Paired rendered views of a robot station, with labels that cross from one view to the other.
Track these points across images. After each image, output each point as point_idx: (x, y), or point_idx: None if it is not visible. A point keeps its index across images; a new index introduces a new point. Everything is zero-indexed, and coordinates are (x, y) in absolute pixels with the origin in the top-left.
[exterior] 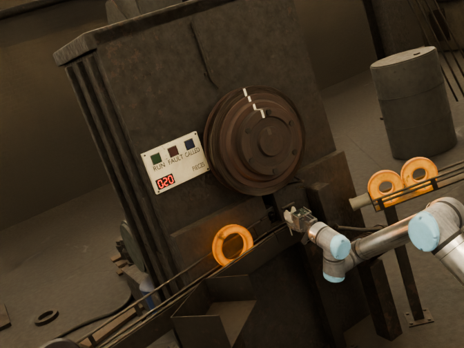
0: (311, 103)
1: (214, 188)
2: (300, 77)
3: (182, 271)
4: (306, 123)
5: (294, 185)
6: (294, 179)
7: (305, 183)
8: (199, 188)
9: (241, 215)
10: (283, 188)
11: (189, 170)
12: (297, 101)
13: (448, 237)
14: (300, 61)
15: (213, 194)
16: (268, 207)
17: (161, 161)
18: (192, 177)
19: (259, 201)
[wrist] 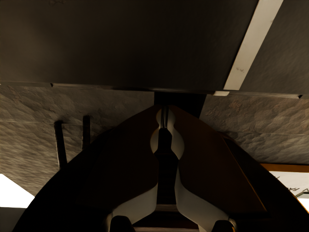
0: (10, 165)
1: (272, 142)
2: (41, 184)
3: None
4: (17, 152)
5: (58, 106)
6: (58, 118)
7: (2, 94)
8: (294, 151)
9: (306, 110)
10: (108, 113)
11: (284, 178)
12: (44, 173)
13: None
14: None
15: (284, 136)
16: None
17: (303, 192)
18: (291, 172)
19: (215, 117)
